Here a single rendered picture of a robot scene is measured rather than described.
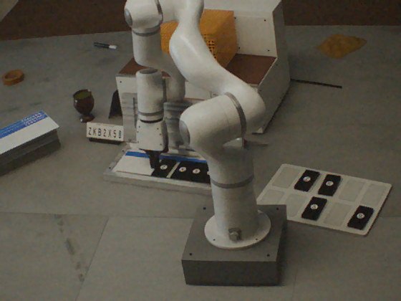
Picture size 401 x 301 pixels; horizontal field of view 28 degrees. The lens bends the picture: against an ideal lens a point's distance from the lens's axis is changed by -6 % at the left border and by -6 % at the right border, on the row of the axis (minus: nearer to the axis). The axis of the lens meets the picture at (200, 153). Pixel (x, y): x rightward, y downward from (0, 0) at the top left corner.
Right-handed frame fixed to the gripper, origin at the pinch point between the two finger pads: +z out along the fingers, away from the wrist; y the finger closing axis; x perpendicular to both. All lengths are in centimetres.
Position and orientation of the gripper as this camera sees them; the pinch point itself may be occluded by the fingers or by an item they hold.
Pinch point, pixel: (154, 161)
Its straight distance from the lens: 284.0
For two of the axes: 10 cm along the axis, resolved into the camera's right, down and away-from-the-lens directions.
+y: 9.2, 1.1, -3.8
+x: 3.9, -3.7, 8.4
